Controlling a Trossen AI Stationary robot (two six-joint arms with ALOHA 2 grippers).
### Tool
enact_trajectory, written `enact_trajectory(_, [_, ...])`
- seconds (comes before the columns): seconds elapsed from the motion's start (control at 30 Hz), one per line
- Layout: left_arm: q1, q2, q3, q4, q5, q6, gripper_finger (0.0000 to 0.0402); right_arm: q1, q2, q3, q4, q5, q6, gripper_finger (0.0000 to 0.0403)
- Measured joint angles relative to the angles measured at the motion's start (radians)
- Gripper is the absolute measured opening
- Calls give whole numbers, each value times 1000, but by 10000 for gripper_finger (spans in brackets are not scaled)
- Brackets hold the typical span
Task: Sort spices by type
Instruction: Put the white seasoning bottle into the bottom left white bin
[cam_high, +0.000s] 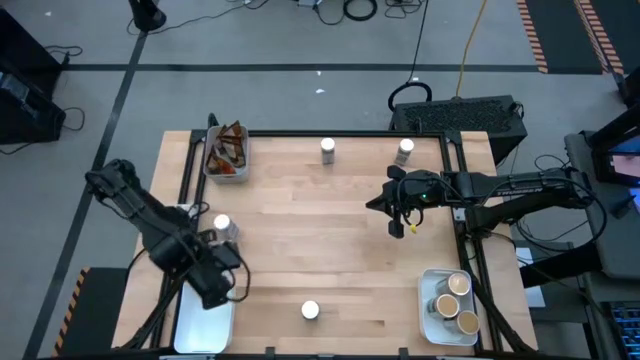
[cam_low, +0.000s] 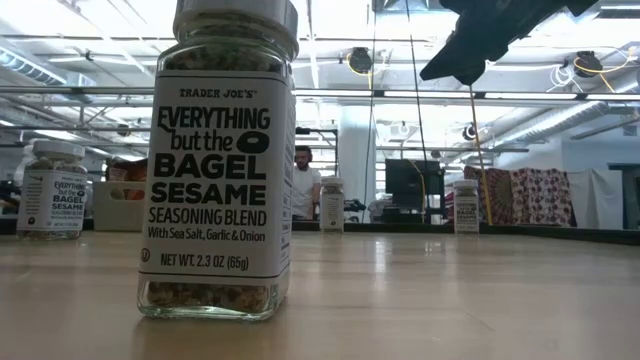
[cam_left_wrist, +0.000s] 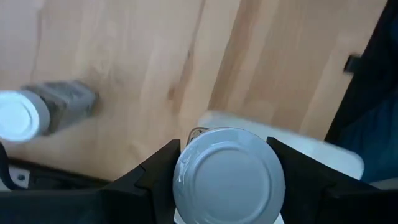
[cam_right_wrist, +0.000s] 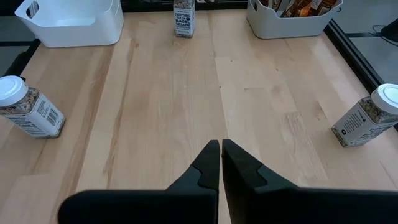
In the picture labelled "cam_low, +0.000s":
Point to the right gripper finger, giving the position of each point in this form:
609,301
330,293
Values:
450,62
470,77

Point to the bagel sesame seasoning jar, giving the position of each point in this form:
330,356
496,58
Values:
466,210
215,175
332,207
52,200

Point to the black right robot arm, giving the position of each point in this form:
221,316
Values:
582,4

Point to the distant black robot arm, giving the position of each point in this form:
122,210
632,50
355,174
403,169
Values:
354,205

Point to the long ceiling light bar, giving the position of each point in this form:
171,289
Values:
350,93

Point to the black monitor on stand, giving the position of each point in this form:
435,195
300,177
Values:
412,182

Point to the red mandala patterned cloth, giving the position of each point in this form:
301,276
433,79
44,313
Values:
495,195

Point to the white building column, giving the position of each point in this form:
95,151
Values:
357,150

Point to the purple white patterned cloth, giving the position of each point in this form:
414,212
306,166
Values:
542,195

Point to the plain white cloth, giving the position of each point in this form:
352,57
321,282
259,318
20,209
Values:
595,200

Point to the person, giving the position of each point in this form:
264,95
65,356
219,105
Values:
306,190

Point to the dark shelving rack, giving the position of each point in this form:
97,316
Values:
625,195

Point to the light gray plastic bin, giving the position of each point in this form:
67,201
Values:
117,217

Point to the white humanoid robot figure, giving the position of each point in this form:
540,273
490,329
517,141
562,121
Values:
21,159

